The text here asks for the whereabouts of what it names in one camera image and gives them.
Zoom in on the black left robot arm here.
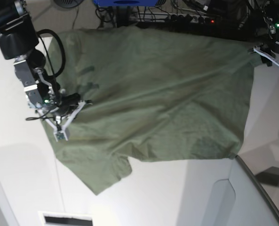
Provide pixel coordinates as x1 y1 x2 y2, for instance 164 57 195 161
261 0 279 54

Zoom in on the black power strip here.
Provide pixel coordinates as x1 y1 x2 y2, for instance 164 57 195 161
170 14 216 25

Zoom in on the green t-shirt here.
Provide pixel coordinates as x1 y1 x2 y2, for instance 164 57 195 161
43 26 262 195

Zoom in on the blue bin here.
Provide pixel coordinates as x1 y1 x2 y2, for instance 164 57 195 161
93 0 158 7

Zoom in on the grey monitor edge panel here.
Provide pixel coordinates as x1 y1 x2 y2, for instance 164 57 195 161
235 155 279 225

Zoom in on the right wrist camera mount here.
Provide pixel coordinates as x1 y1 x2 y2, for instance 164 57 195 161
37 100 93 142

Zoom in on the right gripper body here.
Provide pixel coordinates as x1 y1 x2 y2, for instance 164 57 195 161
26 87 66 117

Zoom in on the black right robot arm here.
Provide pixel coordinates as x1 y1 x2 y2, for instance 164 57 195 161
0 0 84 119

